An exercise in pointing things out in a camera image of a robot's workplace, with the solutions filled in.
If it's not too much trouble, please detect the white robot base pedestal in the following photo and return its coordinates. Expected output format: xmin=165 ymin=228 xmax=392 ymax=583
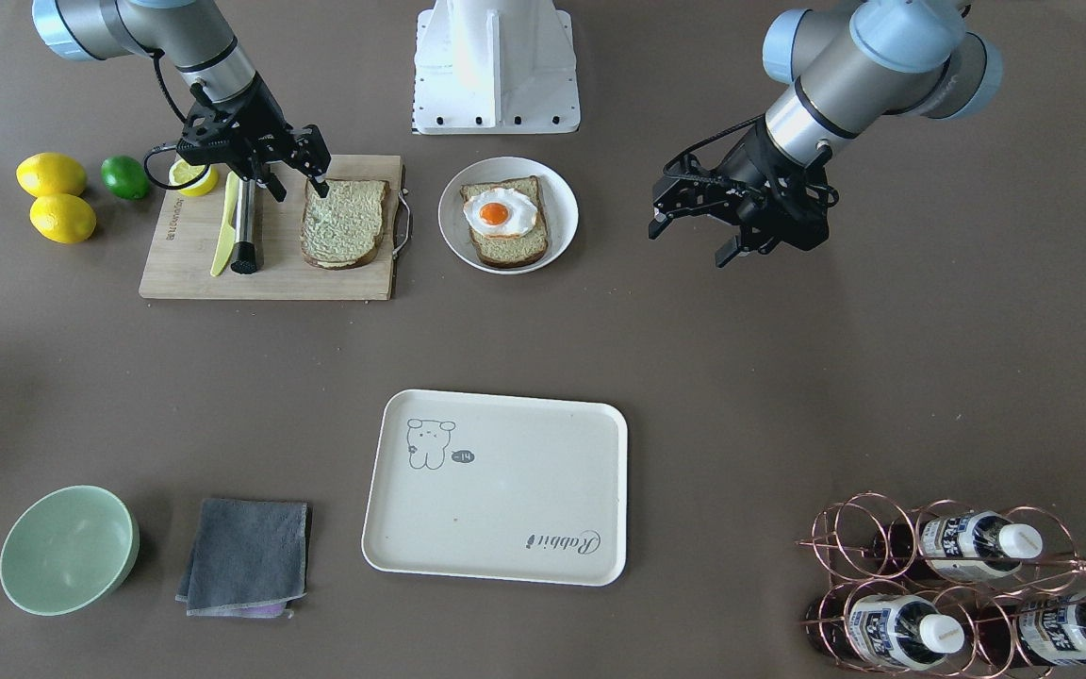
xmin=411 ymin=1 xmax=582 ymax=135

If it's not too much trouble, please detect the yellow plastic knife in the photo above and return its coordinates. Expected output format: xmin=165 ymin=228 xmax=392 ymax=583
xmin=209 ymin=172 xmax=241 ymax=276

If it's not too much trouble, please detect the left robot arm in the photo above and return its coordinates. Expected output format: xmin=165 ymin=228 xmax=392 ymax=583
xmin=648 ymin=1 xmax=1003 ymax=267

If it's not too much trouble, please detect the lemon half slice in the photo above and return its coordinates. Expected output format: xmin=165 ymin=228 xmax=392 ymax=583
xmin=168 ymin=158 xmax=219 ymax=197

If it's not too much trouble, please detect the tea bottle bottom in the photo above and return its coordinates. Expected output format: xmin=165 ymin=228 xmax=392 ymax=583
xmin=975 ymin=592 xmax=1086 ymax=668
xmin=803 ymin=594 xmax=967 ymax=671

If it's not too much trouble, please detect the green lime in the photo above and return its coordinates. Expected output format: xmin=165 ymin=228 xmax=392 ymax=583
xmin=100 ymin=155 xmax=150 ymax=201

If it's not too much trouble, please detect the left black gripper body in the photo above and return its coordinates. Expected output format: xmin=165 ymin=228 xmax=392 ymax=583
xmin=652 ymin=120 xmax=839 ymax=251

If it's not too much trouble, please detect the fried egg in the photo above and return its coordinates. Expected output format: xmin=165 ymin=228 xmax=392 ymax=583
xmin=464 ymin=188 xmax=540 ymax=238

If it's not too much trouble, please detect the white round plate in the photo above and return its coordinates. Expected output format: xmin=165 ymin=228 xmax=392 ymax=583
xmin=435 ymin=158 xmax=579 ymax=275

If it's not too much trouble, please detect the grey folded cloth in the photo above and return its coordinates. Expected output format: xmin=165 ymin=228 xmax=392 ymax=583
xmin=175 ymin=498 xmax=311 ymax=619

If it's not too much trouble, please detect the bread slice with spread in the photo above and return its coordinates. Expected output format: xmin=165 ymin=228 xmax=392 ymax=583
xmin=299 ymin=179 xmax=389 ymax=271

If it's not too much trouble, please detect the wooden cutting board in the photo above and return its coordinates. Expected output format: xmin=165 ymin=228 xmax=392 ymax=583
xmin=139 ymin=155 xmax=403 ymax=300

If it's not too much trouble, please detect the yellow lemon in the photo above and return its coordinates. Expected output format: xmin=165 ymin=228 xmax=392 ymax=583
xmin=29 ymin=193 xmax=96 ymax=244
xmin=14 ymin=152 xmax=88 ymax=198

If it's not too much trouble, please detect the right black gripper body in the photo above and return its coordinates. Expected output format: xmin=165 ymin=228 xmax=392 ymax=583
xmin=175 ymin=75 xmax=331 ymax=183

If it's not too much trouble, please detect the cream rabbit tray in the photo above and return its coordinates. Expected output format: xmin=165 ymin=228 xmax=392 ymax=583
xmin=361 ymin=389 xmax=629 ymax=588

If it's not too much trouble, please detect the green bowl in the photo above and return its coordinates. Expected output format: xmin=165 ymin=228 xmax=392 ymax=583
xmin=0 ymin=485 xmax=140 ymax=616

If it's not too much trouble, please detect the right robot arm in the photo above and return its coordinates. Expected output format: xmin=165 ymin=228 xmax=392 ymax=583
xmin=33 ymin=1 xmax=331 ymax=201

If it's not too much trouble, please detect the tea bottle top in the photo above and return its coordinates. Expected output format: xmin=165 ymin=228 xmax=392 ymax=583
xmin=866 ymin=511 xmax=1045 ymax=584

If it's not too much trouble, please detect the copper wire bottle rack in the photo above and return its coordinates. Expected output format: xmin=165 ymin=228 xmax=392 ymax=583
xmin=801 ymin=491 xmax=1086 ymax=678

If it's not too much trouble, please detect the tea bottle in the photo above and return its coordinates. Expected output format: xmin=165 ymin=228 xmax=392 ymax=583
xmin=975 ymin=592 xmax=1086 ymax=668
xmin=803 ymin=594 xmax=967 ymax=671
xmin=866 ymin=511 xmax=1045 ymax=584

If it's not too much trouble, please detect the yellow lemon lower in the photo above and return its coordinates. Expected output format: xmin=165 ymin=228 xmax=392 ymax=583
xmin=29 ymin=193 xmax=96 ymax=244

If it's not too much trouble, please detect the yellow lemon upper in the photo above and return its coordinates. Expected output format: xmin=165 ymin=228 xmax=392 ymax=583
xmin=14 ymin=152 xmax=88 ymax=198

